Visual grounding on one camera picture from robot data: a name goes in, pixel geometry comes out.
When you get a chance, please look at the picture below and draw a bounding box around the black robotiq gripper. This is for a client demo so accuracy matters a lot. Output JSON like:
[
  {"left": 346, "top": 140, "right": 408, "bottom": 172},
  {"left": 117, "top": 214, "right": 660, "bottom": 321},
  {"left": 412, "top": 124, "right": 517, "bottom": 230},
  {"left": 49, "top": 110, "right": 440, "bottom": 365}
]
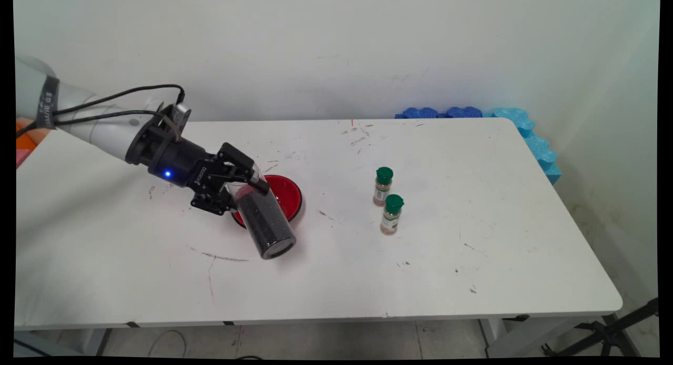
[{"left": 126, "top": 118, "right": 271, "bottom": 216}]

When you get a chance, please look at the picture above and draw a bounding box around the clear jar with black grains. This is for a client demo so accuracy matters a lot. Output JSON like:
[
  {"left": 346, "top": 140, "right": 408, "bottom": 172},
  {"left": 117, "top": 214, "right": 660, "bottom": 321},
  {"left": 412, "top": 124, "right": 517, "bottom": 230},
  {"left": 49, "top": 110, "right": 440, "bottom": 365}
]
[{"left": 225, "top": 165, "right": 298, "bottom": 260}]

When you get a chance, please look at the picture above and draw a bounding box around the red bowl with black rim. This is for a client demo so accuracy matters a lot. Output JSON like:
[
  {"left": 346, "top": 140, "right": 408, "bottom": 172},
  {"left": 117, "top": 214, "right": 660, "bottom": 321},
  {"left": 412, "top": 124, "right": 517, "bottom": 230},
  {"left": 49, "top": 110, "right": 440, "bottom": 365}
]
[{"left": 231, "top": 175, "right": 303, "bottom": 230}]

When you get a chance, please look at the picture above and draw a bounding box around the green-capped spice bottle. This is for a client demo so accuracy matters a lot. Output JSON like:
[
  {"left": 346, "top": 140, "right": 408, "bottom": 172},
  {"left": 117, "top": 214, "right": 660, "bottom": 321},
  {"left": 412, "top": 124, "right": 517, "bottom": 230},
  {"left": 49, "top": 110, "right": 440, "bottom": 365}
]
[
  {"left": 380, "top": 194, "right": 404, "bottom": 236},
  {"left": 373, "top": 167, "right": 394, "bottom": 207}
]

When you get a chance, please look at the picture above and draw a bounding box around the orange foam mat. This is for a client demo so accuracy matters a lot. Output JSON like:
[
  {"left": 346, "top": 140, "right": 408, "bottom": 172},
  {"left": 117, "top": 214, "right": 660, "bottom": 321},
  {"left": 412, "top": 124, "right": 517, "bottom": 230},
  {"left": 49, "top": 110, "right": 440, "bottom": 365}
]
[{"left": 16, "top": 118, "right": 50, "bottom": 147}]

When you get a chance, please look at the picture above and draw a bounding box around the white table leg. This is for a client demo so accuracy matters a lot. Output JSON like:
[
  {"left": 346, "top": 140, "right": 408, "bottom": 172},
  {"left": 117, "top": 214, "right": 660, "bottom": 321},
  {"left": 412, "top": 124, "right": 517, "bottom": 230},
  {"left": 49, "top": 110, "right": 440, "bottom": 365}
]
[
  {"left": 79, "top": 328, "right": 113, "bottom": 356},
  {"left": 480, "top": 317, "right": 621, "bottom": 358}
]

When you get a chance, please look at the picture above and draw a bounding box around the light blue foam mat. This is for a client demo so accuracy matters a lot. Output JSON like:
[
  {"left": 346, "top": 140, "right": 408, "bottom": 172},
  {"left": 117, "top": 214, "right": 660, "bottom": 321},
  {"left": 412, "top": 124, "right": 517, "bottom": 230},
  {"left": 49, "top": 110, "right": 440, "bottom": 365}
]
[{"left": 484, "top": 107, "right": 562, "bottom": 186}]

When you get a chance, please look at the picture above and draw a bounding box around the black tripod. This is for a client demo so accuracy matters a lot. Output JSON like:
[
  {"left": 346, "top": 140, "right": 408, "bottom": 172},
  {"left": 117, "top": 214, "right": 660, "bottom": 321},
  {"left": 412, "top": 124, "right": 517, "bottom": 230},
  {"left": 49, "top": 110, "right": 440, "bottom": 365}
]
[{"left": 542, "top": 298, "right": 659, "bottom": 358}]

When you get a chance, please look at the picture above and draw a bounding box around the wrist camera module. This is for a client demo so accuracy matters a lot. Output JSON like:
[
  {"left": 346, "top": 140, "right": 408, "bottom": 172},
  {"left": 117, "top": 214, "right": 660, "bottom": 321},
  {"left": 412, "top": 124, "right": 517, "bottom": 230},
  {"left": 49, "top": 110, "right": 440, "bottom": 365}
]
[{"left": 160, "top": 103, "right": 192, "bottom": 139}]

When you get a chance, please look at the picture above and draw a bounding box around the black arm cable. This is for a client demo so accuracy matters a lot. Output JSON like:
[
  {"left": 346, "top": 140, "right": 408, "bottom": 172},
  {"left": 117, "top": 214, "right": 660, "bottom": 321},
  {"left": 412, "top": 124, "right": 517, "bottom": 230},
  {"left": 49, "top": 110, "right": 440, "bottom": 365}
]
[
  {"left": 53, "top": 84, "right": 186, "bottom": 116},
  {"left": 53, "top": 110, "right": 166, "bottom": 127}
]

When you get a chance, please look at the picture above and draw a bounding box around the black velcro cable strap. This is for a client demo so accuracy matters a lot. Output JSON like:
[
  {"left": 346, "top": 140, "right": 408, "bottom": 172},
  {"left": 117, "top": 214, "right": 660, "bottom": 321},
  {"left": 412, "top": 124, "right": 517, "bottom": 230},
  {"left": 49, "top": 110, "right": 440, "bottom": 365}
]
[{"left": 37, "top": 76, "right": 60, "bottom": 130}]

